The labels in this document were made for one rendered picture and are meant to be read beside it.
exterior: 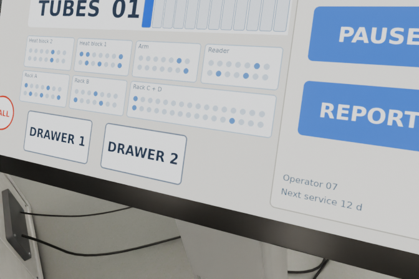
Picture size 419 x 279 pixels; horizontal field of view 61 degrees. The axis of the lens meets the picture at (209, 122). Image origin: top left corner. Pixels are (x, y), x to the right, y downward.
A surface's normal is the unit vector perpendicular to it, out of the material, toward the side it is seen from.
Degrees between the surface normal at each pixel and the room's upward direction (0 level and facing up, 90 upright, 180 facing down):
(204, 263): 90
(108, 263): 0
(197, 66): 50
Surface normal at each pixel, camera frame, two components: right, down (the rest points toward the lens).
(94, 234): -0.14, -0.79
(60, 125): -0.38, -0.04
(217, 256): -0.38, 0.61
